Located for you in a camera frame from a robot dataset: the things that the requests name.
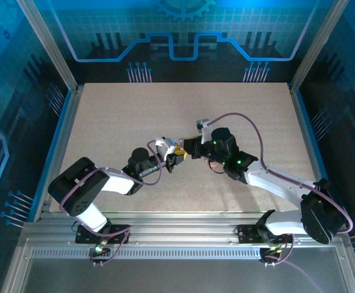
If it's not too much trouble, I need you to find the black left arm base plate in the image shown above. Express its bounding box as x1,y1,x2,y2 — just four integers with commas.
75,224,132,245

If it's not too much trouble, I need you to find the aluminium frame rail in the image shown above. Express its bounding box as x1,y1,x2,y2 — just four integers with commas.
23,211,349,247

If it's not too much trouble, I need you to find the aluminium table side rail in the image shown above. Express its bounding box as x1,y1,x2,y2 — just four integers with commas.
289,82,332,196
32,85,85,214

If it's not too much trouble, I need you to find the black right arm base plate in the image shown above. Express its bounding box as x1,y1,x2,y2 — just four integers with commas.
236,224,260,245

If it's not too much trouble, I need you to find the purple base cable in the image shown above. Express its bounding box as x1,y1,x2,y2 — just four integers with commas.
88,230,132,268
262,241,323,293

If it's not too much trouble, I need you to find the grey slotted cable duct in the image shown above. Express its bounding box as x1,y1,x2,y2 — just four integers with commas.
30,247,263,260

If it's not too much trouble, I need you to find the aluminium frame post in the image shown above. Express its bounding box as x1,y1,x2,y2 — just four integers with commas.
290,0,349,92
16,0,81,92

